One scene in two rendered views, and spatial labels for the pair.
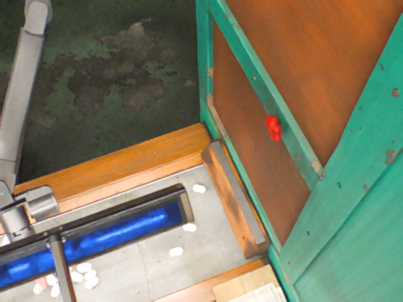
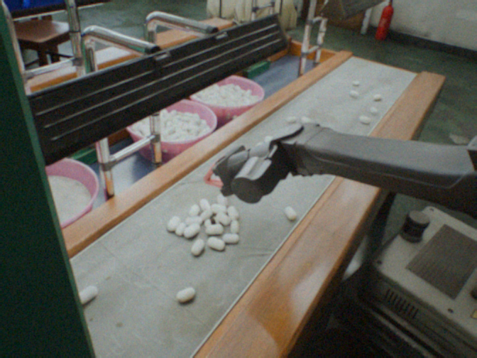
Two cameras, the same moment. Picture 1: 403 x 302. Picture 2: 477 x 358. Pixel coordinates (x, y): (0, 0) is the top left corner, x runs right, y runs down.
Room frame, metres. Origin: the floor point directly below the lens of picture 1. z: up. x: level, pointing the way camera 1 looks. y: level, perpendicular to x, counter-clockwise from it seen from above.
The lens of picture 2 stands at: (0.75, -0.01, 1.31)
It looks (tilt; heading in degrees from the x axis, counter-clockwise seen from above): 36 degrees down; 138
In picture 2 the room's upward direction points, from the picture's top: 6 degrees clockwise
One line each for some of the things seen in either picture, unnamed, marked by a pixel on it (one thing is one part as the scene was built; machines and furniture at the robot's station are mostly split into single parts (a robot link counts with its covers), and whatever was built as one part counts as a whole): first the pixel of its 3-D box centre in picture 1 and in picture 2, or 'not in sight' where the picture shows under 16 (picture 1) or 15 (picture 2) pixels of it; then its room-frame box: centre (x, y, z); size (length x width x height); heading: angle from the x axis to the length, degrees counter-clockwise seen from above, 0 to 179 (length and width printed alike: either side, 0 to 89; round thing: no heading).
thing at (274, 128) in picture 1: (275, 127); not in sight; (0.35, -0.12, 1.24); 0.04 x 0.02 x 0.04; 19
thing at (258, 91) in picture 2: not in sight; (224, 101); (-0.23, 0.75, 0.72); 0.27 x 0.27 x 0.10
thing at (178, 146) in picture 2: not in sight; (171, 132); (-0.14, 0.49, 0.72); 0.27 x 0.27 x 0.10
